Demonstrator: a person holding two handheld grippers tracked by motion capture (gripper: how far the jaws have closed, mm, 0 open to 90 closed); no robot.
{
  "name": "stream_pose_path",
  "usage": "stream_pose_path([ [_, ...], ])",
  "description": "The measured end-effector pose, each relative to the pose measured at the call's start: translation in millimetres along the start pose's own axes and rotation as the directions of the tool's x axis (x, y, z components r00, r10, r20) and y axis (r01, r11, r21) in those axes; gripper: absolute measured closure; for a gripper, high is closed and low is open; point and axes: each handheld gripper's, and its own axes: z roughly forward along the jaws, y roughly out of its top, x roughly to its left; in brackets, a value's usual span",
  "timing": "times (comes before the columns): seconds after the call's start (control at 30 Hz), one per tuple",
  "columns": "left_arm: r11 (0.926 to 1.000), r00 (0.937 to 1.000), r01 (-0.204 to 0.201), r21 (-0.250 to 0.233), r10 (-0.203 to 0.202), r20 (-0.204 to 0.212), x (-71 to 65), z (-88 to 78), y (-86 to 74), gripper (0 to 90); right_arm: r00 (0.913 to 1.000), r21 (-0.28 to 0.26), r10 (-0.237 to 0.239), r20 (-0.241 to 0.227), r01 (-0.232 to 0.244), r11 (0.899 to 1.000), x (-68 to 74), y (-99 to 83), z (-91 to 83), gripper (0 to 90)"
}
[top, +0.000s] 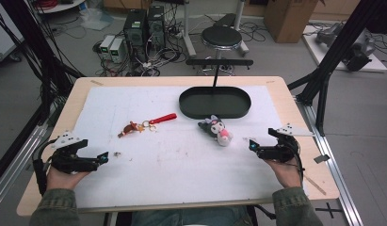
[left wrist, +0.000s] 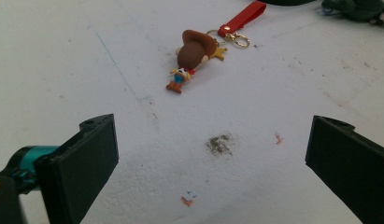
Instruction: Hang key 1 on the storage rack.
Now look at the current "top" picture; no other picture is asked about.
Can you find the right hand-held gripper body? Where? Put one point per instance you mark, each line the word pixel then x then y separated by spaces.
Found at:
pixel 283 147

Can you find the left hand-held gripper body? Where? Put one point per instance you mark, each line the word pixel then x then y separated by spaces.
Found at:
pixel 66 157

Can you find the person's left hand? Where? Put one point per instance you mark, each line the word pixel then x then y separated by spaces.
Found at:
pixel 61 179

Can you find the person's right hand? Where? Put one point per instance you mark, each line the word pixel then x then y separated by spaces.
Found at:
pixel 287 174

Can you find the grey and pink plush toy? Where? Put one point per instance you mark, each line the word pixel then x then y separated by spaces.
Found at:
pixel 217 130

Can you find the small black tag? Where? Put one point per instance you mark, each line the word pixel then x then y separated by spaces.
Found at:
pixel 321 158

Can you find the thin wooden stick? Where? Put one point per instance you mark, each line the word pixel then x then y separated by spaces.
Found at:
pixel 315 185

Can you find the black oval tray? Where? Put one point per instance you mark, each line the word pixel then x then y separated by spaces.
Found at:
pixel 214 102

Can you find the white foam mat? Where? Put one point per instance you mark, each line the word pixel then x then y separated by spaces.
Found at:
pixel 181 163

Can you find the wooden table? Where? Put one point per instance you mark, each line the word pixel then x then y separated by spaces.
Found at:
pixel 84 82

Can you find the black T-shaped hanger stand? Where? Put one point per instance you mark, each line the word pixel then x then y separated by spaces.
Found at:
pixel 217 62

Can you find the person's legs in jeans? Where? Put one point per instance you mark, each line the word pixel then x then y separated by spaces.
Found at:
pixel 188 218

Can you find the white floor board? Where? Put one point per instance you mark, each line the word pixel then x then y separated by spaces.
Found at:
pixel 323 53

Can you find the white power supply unit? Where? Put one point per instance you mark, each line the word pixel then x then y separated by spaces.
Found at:
pixel 116 49
pixel 106 44

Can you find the black round stool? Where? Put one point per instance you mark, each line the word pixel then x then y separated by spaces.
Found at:
pixel 221 37

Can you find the grey robot device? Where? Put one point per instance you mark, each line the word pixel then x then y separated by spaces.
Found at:
pixel 354 47

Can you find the cardboard box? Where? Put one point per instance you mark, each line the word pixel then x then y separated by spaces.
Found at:
pixel 288 19

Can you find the black computer tower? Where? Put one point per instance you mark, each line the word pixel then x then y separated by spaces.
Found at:
pixel 156 26
pixel 135 29

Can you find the clear plastic bag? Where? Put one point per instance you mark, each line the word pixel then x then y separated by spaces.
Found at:
pixel 95 17

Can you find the aluminium rail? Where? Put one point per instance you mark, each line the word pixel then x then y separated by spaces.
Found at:
pixel 332 163
pixel 15 163

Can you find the black metal frame stand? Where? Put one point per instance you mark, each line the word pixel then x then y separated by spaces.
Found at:
pixel 335 50
pixel 31 40

